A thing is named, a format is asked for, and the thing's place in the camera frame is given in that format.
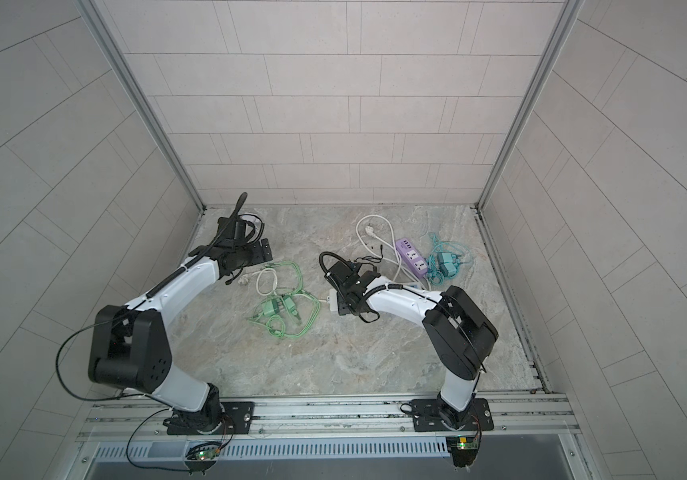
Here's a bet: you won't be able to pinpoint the white multicolour power strip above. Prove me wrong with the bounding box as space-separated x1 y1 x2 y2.
328 289 345 316

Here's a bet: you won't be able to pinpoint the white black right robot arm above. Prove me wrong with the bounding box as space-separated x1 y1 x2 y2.
319 251 499 432

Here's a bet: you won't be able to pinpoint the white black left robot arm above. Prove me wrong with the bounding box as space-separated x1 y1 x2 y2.
88 193 273 434

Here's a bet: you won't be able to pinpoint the light green charger block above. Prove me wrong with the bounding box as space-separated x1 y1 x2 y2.
283 296 299 318

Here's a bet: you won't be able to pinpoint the light green cube charger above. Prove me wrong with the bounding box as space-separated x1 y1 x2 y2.
262 299 280 317

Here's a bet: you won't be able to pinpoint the purple power strip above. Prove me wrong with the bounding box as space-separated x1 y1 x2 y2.
395 238 429 279

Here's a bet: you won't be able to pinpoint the teal charger lower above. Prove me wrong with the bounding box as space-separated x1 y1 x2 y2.
439 263 459 278

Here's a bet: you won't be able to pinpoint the teal charger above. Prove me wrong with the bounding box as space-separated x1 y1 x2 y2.
439 263 459 278
437 252 461 266

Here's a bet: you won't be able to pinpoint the teal charger upper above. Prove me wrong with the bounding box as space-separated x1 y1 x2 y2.
437 252 461 266

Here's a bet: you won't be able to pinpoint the right circuit board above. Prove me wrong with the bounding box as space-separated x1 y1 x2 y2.
445 436 481 469

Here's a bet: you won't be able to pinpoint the circuit board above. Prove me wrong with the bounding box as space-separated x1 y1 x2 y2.
445 436 481 469
186 441 222 462

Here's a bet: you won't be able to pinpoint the left circuit board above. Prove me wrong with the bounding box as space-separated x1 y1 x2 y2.
186 441 222 462

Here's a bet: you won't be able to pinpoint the thick white power cord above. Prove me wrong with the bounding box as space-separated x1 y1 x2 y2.
240 266 280 298

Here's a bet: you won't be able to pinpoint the light green cable bundle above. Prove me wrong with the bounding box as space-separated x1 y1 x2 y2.
246 260 324 341

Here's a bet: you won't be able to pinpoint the teal cable bundle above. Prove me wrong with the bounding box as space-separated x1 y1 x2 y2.
423 232 473 286

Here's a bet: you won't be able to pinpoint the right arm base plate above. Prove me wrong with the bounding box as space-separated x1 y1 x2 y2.
399 397 495 432

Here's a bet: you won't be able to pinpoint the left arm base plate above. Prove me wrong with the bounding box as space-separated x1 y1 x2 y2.
163 401 256 435

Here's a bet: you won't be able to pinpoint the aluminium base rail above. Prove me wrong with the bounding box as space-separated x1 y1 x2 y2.
74 390 581 442

